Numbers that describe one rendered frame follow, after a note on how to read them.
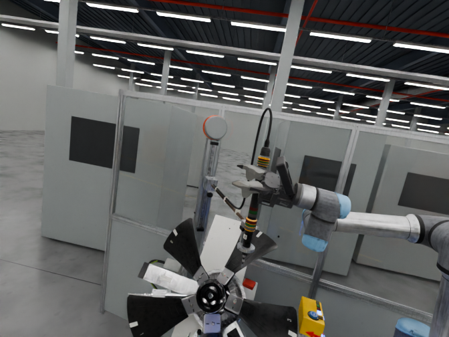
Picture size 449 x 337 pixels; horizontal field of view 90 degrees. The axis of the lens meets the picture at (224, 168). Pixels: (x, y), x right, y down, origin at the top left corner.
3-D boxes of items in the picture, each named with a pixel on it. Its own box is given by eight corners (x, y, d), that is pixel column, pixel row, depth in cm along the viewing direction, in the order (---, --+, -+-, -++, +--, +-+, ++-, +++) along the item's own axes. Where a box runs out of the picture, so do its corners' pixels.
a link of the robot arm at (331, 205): (346, 226, 67) (356, 200, 66) (309, 216, 68) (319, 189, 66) (336, 216, 75) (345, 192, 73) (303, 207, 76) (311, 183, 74)
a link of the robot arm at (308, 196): (317, 198, 66) (315, 180, 72) (302, 194, 66) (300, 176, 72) (307, 214, 70) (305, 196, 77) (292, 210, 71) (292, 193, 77)
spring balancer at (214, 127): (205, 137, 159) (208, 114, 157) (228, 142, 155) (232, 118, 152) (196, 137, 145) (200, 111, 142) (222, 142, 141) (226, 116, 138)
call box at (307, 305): (297, 311, 125) (301, 295, 123) (316, 319, 122) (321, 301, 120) (298, 335, 109) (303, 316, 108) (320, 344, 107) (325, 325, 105)
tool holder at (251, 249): (232, 241, 93) (236, 218, 92) (248, 241, 96) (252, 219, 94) (240, 253, 85) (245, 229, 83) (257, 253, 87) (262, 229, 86)
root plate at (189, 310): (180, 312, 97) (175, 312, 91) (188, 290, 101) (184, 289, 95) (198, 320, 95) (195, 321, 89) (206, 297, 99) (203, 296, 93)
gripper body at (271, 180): (255, 203, 72) (292, 213, 71) (262, 184, 67) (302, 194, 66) (257, 187, 78) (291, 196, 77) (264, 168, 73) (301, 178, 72)
